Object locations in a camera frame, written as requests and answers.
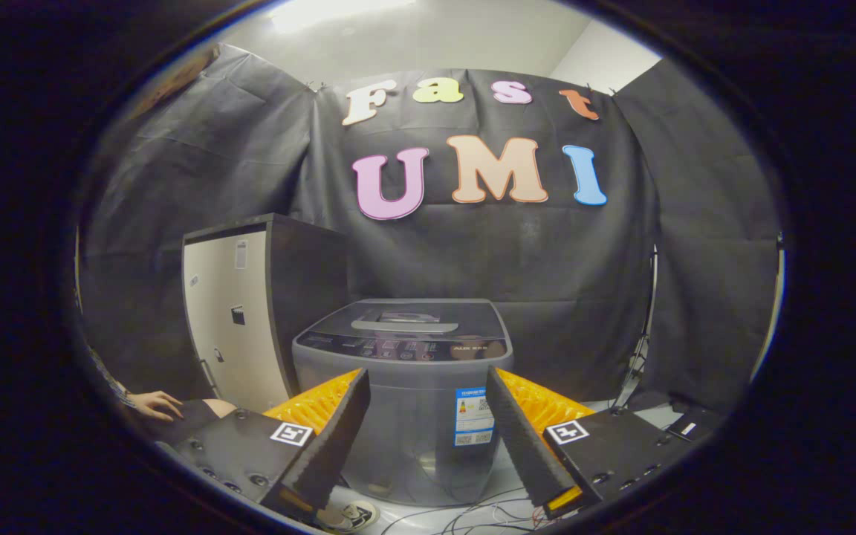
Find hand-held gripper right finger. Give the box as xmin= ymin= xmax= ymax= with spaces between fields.
xmin=484 ymin=366 xmax=696 ymax=521

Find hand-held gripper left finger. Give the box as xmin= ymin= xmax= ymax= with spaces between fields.
xmin=153 ymin=369 xmax=372 ymax=522

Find grey washing machine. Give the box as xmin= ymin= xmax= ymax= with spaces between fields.
xmin=292 ymin=298 xmax=516 ymax=508

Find dark washing machine lid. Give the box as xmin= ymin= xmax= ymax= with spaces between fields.
xmin=309 ymin=298 xmax=508 ymax=345

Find person's sneaker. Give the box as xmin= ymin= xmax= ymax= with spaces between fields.
xmin=320 ymin=499 xmax=378 ymax=533

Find dark cabinet with beige door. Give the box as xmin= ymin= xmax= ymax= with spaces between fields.
xmin=181 ymin=213 xmax=352 ymax=415

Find flat black box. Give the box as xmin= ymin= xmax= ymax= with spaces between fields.
xmin=661 ymin=405 xmax=727 ymax=444

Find black backdrop cloth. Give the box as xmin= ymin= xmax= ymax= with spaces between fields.
xmin=75 ymin=42 xmax=782 ymax=415

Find floor cables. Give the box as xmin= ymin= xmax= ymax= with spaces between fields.
xmin=380 ymin=487 xmax=549 ymax=535

